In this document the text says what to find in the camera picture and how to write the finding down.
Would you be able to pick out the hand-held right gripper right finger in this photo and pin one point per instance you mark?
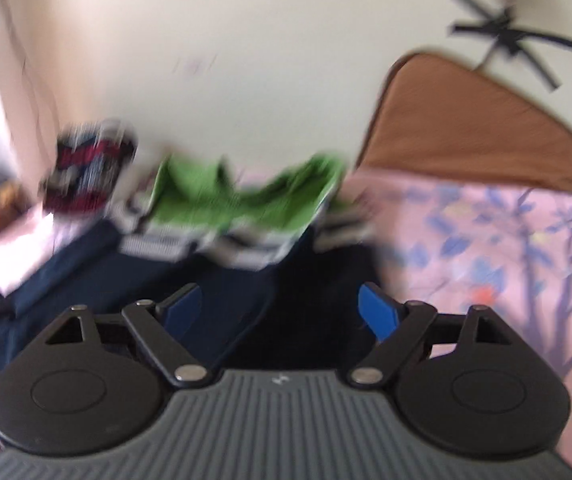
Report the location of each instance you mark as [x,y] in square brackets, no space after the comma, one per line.
[376,310]

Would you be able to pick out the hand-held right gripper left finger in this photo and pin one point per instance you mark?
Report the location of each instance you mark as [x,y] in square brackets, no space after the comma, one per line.
[185,310]

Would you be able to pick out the dark navy garment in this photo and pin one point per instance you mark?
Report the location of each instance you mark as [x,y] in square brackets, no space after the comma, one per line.
[90,280]

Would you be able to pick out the green garment with striped trim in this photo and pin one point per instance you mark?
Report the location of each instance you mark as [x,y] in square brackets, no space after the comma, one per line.
[215,205]

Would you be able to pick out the pink floral bedsheet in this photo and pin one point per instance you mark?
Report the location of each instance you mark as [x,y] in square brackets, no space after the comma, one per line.
[491,260]

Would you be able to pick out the black red patterned sweater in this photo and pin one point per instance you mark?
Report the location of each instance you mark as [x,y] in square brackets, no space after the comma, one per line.
[88,170]

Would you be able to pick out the brown padded headboard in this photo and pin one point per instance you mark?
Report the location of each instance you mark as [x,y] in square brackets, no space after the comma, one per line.
[466,130]

